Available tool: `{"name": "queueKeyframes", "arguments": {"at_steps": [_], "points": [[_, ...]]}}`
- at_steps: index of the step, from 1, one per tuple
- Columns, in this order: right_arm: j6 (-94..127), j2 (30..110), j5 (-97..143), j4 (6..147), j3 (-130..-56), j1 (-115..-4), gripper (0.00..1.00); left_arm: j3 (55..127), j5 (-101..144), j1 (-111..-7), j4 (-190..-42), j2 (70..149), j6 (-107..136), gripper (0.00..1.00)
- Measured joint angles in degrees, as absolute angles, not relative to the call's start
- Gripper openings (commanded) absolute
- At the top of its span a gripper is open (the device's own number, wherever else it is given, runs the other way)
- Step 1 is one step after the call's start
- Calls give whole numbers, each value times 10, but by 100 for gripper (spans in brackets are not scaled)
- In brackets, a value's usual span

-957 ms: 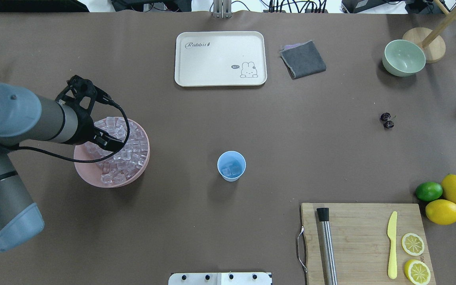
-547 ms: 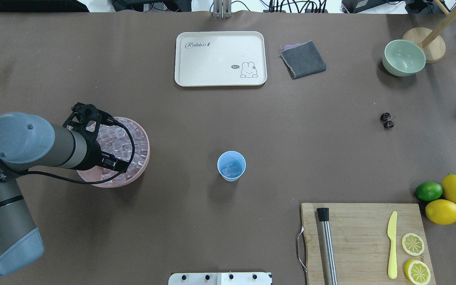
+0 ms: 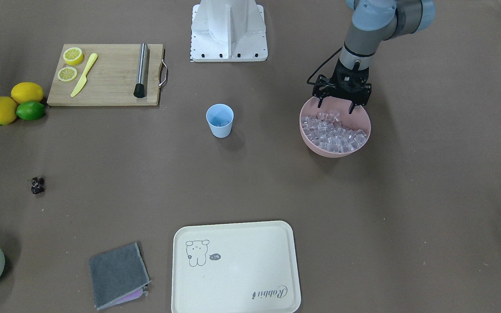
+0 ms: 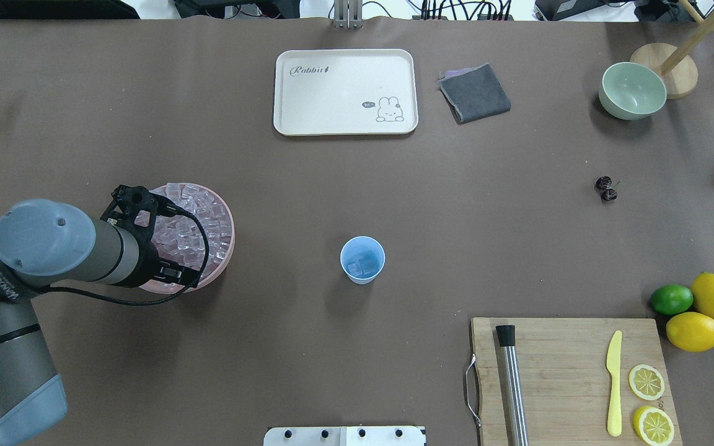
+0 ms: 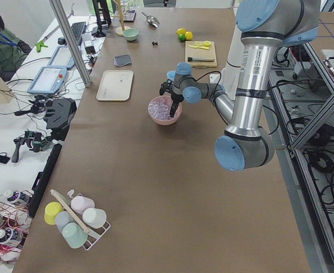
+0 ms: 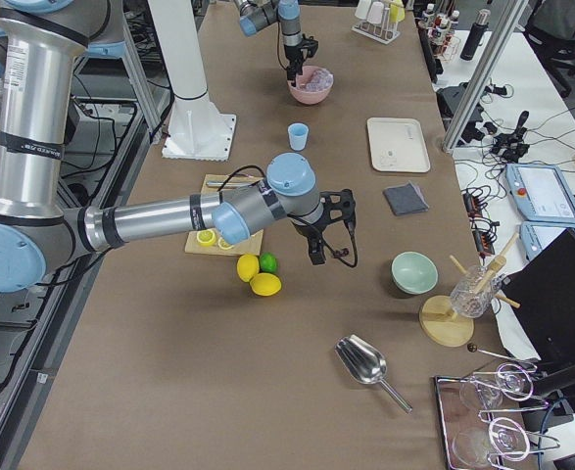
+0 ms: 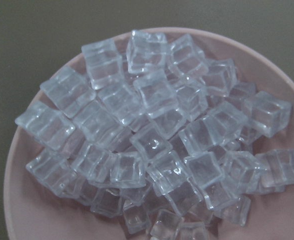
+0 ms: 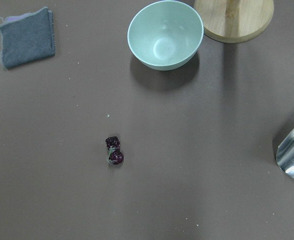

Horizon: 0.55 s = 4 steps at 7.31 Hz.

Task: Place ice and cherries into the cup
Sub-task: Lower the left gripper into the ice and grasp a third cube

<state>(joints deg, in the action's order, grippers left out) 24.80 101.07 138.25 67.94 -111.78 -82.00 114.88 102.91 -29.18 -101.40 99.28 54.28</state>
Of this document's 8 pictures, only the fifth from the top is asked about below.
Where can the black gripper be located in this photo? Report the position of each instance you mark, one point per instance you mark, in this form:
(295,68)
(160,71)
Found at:
(176,101)

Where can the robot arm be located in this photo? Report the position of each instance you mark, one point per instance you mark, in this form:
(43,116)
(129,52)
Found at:
(265,27)

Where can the pile of ice cubes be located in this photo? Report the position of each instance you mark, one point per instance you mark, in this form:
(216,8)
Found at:
(161,108)

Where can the light blue cup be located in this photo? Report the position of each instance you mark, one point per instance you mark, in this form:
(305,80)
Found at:
(170,75)

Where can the metal ice scoop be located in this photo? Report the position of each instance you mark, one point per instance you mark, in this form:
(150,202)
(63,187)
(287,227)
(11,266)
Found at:
(151,20)

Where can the wooden cup tree stand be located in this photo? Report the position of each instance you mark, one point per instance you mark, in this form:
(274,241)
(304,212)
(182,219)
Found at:
(120,12)

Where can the pink cup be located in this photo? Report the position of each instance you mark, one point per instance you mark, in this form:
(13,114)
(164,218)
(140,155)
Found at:
(80,203)

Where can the white cup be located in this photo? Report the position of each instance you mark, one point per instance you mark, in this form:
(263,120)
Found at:
(94,217)

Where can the grey cup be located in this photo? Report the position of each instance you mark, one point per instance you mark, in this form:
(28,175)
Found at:
(62,219)

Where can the yellow cup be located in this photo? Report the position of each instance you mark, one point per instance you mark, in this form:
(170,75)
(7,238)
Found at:
(52,209)

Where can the mint green cup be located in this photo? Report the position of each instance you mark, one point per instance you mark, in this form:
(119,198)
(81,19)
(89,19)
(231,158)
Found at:
(74,235)

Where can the pink bowl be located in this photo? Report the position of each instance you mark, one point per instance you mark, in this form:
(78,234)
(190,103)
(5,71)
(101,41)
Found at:
(164,113)

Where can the steel muddler black tip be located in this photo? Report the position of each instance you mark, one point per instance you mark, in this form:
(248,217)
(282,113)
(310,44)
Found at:
(200,59)

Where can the wooden cutting board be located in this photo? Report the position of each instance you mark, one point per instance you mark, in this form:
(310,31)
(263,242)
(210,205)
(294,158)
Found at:
(191,52)

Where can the cream rabbit tray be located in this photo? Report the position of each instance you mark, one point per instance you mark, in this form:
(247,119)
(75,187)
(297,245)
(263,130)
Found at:
(115,85)

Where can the yellow plastic knife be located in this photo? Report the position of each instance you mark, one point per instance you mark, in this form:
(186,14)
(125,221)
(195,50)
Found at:
(198,47)

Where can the green lime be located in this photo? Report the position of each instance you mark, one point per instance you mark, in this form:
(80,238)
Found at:
(182,38)

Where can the grey folded cloth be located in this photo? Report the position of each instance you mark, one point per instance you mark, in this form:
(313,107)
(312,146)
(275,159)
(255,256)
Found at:
(122,60)

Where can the half lemon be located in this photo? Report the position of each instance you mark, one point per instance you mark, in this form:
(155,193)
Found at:
(206,43)

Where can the whole lemon front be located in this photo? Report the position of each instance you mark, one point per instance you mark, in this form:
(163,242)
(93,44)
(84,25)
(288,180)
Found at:
(188,35)

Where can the whole lemon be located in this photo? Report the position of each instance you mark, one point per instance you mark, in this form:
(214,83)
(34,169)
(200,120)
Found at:
(181,31)
(188,35)

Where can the whole lemon rear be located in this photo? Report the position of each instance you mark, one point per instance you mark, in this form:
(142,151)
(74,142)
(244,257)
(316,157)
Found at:
(181,31)

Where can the mint green bowl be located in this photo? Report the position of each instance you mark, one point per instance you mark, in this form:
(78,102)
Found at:
(131,34)

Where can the black gripper stand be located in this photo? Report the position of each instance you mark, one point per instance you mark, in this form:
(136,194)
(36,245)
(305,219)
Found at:
(59,114)

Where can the teach pendant rear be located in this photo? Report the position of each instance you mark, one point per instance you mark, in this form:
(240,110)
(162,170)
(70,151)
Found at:
(62,57)

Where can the teach pendant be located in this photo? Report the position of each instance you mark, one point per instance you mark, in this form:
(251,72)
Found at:
(48,80)
(62,57)

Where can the black keyboard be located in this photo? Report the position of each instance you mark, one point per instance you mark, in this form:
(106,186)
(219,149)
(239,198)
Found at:
(78,29)

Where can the teach pendant front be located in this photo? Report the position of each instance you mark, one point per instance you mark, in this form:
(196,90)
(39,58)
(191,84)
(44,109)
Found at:
(48,80)

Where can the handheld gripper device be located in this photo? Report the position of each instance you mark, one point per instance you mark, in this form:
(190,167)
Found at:
(34,141)

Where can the black bar device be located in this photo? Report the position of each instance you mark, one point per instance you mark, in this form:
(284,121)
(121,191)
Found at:
(42,179)

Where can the person in green shirt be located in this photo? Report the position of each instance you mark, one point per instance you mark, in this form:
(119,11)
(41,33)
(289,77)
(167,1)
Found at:
(13,52)

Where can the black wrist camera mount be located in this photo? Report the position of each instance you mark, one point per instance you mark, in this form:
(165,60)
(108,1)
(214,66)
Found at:
(166,87)

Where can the black picture frame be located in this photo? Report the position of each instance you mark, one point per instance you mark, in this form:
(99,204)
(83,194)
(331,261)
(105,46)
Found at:
(128,16)

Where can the aluminium frame post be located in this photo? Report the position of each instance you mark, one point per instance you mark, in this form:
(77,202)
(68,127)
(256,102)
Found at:
(62,20)

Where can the wooden rack handle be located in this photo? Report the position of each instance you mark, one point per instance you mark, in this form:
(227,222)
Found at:
(65,204)

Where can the white wire cup rack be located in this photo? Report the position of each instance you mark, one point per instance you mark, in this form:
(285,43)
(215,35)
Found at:
(95,234)

